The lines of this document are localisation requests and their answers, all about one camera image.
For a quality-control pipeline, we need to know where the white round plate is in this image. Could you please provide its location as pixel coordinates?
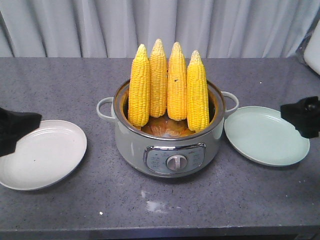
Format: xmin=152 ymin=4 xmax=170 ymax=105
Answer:
xmin=0 ymin=120 xmax=87 ymax=191

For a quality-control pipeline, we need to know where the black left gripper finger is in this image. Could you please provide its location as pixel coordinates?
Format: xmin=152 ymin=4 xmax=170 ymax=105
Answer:
xmin=0 ymin=108 xmax=42 ymax=157

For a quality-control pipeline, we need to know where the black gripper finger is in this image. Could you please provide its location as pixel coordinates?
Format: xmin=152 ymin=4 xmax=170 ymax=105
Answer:
xmin=280 ymin=96 xmax=320 ymax=139

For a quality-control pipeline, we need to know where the white appliance at edge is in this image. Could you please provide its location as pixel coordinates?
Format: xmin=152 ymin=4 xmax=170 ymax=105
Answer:
xmin=303 ymin=22 xmax=320 ymax=75

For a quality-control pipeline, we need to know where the light green round plate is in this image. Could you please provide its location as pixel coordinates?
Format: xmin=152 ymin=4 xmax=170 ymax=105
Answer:
xmin=224 ymin=106 xmax=310 ymax=167

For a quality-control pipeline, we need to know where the yellow corn cob black speck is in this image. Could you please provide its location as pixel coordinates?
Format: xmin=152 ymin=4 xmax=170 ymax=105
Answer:
xmin=167 ymin=42 xmax=187 ymax=121

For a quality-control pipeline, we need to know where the grey pleated curtain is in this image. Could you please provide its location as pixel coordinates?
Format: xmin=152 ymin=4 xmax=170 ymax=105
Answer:
xmin=0 ymin=0 xmax=320 ymax=58

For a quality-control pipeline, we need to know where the green electric cooking pot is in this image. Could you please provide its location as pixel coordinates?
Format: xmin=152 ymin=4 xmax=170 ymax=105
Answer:
xmin=96 ymin=81 xmax=239 ymax=178

